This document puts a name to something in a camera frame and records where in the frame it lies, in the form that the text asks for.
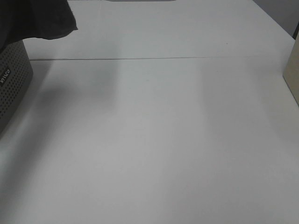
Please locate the dark navy towel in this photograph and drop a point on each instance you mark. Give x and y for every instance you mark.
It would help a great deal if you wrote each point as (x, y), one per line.
(44, 19)

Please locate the grey perforated plastic basket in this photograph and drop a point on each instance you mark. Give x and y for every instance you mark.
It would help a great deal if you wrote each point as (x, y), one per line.
(15, 76)

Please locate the beige box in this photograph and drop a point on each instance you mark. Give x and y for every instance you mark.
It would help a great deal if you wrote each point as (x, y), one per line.
(291, 72)

